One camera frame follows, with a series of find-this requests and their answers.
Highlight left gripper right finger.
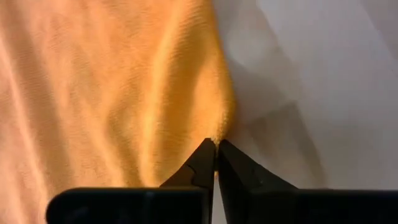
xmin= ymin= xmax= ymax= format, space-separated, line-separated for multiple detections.
xmin=217 ymin=138 xmax=398 ymax=224

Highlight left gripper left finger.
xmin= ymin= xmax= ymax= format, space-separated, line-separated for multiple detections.
xmin=45 ymin=138 xmax=218 ymax=224

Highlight orange microfiber towel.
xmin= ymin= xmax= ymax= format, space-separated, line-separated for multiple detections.
xmin=0 ymin=0 xmax=236 ymax=224

